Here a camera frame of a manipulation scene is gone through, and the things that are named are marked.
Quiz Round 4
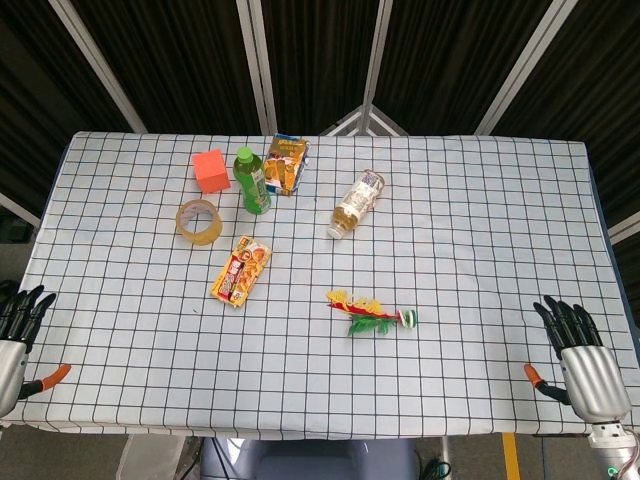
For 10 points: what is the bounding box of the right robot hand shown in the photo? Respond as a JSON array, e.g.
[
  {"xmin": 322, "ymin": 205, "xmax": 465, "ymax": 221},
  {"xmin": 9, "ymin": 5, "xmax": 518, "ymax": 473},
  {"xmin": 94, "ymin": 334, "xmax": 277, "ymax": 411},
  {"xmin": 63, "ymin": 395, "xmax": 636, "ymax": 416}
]
[{"xmin": 523, "ymin": 294, "xmax": 633, "ymax": 425}]

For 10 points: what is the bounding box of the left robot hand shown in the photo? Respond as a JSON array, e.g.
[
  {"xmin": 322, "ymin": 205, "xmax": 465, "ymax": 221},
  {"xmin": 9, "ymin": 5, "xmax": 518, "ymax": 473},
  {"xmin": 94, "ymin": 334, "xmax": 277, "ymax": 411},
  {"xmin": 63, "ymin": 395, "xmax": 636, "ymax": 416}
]
[{"xmin": 0, "ymin": 285, "xmax": 72, "ymax": 418}]

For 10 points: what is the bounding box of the red yellow green toy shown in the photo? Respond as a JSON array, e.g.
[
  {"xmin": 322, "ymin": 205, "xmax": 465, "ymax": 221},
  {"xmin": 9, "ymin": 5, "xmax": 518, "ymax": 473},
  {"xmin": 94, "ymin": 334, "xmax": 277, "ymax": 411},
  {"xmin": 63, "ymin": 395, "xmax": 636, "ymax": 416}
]
[{"xmin": 326, "ymin": 288, "xmax": 419, "ymax": 339}]

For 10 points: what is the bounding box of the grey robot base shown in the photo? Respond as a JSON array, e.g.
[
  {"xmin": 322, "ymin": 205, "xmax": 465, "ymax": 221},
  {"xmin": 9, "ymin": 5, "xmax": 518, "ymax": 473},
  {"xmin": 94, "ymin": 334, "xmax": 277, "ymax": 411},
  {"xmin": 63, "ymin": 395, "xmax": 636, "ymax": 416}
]
[{"xmin": 199, "ymin": 438, "xmax": 419, "ymax": 480}]

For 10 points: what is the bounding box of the clear packing tape roll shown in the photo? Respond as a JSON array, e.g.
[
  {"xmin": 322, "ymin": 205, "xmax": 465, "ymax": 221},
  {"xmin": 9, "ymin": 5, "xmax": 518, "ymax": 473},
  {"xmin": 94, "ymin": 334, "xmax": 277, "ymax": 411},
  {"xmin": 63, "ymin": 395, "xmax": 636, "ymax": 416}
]
[{"xmin": 175, "ymin": 198, "xmax": 224, "ymax": 248}]

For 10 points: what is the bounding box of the yellow curry box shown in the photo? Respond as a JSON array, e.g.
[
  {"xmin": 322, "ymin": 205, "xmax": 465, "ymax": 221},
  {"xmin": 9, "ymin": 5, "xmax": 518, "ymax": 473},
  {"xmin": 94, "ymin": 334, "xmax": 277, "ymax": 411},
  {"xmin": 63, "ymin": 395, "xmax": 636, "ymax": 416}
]
[{"xmin": 210, "ymin": 235, "xmax": 274, "ymax": 307}]

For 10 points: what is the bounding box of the orange foam cube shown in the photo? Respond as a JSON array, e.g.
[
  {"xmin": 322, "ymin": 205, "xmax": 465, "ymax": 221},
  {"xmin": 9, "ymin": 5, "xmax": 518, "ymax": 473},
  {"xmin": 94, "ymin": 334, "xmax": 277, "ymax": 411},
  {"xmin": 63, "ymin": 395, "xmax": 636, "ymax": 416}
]
[{"xmin": 191, "ymin": 148, "xmax": 233, "ymax": 195}]

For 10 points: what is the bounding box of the checkered tablecloth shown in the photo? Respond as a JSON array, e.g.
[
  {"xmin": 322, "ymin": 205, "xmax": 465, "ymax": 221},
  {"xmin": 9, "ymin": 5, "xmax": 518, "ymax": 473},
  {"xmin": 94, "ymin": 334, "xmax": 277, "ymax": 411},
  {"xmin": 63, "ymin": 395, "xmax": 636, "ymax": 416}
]
[{"xmin": 8, "ymin": 131, "xmax": 640, "ymax": 442}]

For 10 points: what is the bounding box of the amber tea bottle white cap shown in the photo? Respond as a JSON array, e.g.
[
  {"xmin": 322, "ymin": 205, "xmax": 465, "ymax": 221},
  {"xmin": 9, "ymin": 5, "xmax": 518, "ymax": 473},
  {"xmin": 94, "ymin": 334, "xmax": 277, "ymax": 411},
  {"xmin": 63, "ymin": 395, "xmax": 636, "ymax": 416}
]
[{"xmin": 327, "ymin": 168, "xmax": 387, "ymax": 240}]

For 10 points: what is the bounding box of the green tea bottle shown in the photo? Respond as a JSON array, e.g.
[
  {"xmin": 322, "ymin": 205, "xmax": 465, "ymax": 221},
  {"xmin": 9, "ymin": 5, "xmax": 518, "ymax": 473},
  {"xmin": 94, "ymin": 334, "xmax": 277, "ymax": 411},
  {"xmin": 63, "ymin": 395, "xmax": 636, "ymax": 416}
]
[{"xmin": 233, "ymin": 146, "xmax": 273, "ymax": 217}]

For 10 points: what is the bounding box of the blue and orange snack box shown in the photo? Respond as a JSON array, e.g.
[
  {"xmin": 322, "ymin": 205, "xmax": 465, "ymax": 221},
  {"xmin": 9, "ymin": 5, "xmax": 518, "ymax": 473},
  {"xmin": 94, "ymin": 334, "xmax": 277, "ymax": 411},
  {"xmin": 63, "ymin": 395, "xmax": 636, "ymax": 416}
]
[{"xmin": 263, "ymin": 132, "xmax": 310, "ymax": 197}]

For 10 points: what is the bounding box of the green cable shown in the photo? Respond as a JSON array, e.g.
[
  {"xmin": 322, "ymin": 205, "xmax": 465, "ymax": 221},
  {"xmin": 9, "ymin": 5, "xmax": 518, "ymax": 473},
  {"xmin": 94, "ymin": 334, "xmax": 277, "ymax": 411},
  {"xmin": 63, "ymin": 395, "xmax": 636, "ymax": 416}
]
[{"xmin": 422, "ymin": 460, "xmax": 453, "ymax": 480}]

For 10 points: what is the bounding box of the white folding screen frame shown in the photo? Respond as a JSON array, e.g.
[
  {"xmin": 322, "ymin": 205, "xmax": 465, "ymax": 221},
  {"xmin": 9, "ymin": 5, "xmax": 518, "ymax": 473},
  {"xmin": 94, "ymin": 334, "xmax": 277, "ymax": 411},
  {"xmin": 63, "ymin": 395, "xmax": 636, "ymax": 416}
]
[{"xmin": 0, "ymin": 0, "xmax": 640, "ymax": 246}]

